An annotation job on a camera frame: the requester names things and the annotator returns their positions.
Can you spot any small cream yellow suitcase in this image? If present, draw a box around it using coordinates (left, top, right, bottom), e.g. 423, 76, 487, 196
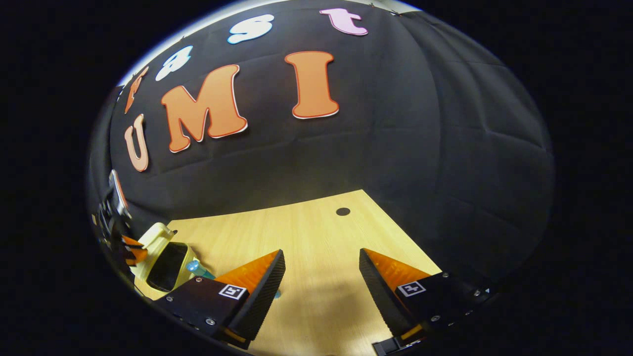
130, 222, 201, 301

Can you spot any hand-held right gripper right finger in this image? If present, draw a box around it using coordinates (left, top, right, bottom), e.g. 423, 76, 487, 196
359, 248, 496, 342

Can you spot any translucent blue skincare tube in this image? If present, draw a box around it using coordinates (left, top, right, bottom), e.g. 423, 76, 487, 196
186, 260, 217, 280

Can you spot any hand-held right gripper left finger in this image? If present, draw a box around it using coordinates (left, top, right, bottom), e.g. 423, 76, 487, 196
166, 249, 287, 350

